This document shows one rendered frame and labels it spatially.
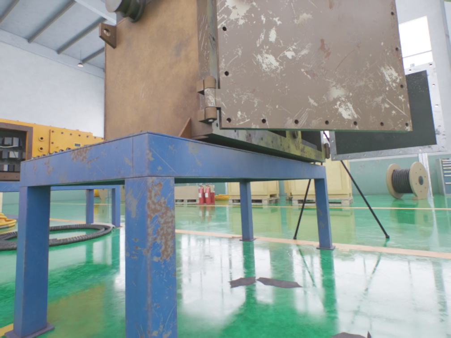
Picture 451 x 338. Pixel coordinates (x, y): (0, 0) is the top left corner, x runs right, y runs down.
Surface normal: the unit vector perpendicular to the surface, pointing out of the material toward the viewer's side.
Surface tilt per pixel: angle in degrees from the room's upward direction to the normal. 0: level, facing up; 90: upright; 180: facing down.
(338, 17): 90
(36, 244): 90
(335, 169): 90
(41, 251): 90
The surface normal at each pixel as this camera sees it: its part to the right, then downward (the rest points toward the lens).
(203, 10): -0.58, -0.07
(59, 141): 0.82, -0.10
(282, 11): 0.23, -0.11
